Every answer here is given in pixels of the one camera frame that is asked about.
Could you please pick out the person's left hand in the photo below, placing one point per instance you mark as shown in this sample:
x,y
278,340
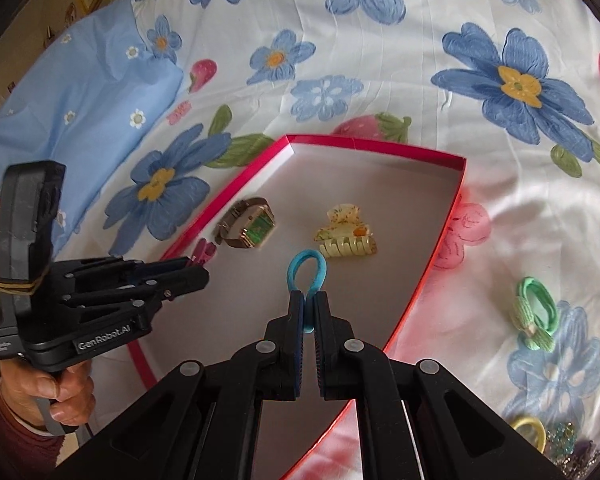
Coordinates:
x,y
62,390

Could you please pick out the light blue flowered pillow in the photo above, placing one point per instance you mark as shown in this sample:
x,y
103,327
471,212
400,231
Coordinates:
x,y
95,105

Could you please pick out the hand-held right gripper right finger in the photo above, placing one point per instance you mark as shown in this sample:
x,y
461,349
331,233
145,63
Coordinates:
x,y
320,322

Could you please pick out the person's left forearm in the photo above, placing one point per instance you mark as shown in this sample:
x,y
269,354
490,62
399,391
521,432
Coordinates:
x,y
10,430

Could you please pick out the red cardboard box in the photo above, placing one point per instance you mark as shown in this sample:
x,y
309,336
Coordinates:
x,y
380,185

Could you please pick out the pink hair clip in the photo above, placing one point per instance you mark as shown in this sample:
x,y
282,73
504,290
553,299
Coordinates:
x,y
203,252

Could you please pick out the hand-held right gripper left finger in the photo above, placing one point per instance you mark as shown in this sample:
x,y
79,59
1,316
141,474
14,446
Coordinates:
x,y
296,320

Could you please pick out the gold wristwatch green dial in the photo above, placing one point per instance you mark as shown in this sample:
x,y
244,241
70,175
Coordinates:
x,y
257,225

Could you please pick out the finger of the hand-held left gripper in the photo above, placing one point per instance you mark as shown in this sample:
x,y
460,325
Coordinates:
x,y
180,280
130,267

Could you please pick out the yellow hair claw clip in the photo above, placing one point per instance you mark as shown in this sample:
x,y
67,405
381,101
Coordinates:
x,y
347,247

